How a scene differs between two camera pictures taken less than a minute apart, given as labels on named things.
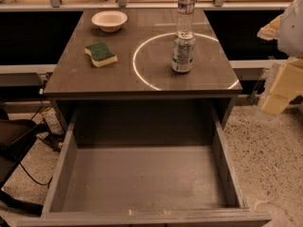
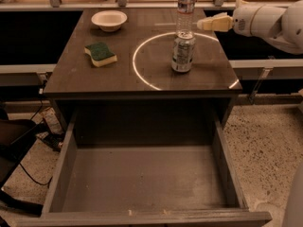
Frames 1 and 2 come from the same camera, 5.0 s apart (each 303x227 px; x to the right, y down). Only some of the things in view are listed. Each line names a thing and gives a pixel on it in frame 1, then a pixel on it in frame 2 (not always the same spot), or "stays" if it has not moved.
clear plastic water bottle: x=187 y=6 stays
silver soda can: x=184 y=52 stays
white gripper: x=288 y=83 → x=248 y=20
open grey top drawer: x=151 y=166 stays
